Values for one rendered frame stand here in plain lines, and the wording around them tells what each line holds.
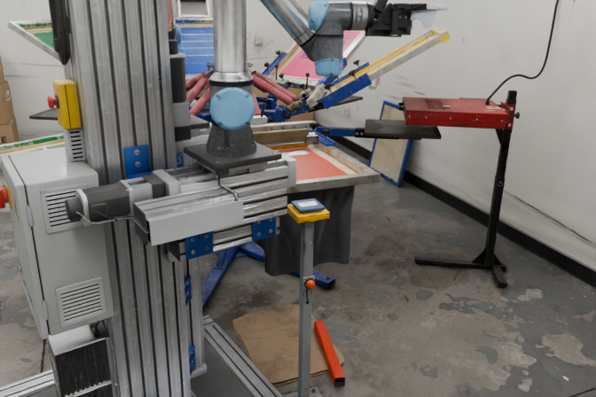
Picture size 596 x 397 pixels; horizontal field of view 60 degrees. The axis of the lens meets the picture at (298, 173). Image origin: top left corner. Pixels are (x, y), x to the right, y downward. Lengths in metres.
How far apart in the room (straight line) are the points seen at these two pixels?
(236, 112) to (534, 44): 2.89
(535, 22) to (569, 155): 0.93
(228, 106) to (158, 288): 0.72
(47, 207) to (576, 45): 3.15
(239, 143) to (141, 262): 0.51
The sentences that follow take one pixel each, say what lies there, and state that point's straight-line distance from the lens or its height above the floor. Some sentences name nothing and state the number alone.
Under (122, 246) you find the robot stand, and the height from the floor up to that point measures 0.97.
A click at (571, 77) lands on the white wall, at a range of 3.74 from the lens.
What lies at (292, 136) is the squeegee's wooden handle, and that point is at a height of 1.03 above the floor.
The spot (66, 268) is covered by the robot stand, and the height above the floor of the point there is 0.97.
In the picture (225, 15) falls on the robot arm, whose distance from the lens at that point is 1.34.
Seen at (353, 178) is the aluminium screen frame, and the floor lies 0.98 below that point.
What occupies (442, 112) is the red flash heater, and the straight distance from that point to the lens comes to 3.10.
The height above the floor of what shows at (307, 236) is 0.85.
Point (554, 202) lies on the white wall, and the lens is 3.89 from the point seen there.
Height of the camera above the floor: 1.69
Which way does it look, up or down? 18 degrees down
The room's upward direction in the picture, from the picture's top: 1 degrees clockwise
